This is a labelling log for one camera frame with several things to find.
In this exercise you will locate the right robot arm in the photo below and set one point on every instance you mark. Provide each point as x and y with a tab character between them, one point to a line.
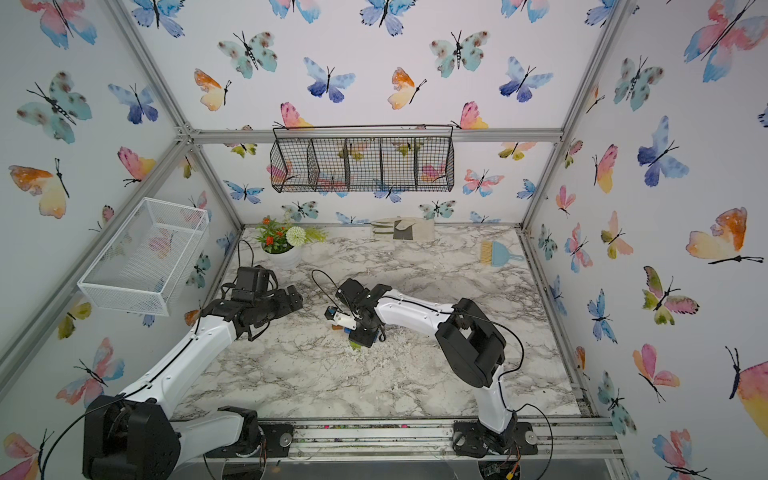
472	344

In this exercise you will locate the black wire basket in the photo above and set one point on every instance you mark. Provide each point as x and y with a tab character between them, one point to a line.
363	159

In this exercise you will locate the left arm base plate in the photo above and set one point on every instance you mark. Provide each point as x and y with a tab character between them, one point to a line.
258	441

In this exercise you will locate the white flower pot plant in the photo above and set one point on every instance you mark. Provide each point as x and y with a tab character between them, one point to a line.
283	242

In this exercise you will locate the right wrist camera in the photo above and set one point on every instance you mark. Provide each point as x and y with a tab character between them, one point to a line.
339	319

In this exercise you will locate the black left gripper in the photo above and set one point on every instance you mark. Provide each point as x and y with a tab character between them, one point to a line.
286	305

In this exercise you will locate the blue hand brush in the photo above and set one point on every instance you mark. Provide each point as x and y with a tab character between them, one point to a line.
496	255

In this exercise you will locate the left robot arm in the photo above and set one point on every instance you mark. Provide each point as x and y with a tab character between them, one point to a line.
131	435

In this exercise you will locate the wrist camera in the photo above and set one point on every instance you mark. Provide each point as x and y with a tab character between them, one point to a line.
339	319
253	283

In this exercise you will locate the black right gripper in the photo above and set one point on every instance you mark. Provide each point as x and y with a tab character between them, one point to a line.
359	339

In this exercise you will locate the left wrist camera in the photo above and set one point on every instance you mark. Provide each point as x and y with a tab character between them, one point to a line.
253	283

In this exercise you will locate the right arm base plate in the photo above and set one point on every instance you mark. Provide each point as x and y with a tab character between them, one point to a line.
472	439

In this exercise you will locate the white mesh basket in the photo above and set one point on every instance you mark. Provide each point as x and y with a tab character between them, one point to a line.
141	265

